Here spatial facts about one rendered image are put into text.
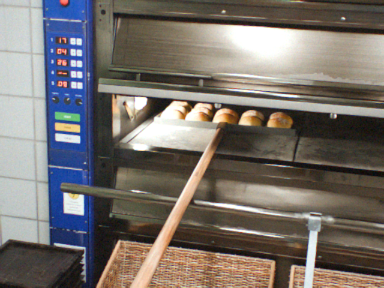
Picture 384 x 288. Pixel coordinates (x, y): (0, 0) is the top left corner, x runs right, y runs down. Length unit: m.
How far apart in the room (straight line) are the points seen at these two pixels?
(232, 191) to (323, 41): 0.58
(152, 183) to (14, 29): 0.70
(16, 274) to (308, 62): 1.13
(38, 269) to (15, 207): 0.36
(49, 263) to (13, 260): 0.12
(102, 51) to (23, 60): 0.29
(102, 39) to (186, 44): 0.28
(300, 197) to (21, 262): 0.94
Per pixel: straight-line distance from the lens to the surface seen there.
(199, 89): 1.82
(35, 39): 2.14
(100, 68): 2.06
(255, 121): 2.35
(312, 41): 1.92
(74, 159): 2.14
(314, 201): 2.04
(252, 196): 2.06
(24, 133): 2.23
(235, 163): 2.01
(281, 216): 1.64
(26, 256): 2.16
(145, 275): 1.24
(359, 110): 1.79
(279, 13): 1.90
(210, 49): 1.94
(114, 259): 2.14
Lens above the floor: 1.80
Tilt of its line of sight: 17 degrees down
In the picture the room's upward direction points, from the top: 2 degrees clockwise
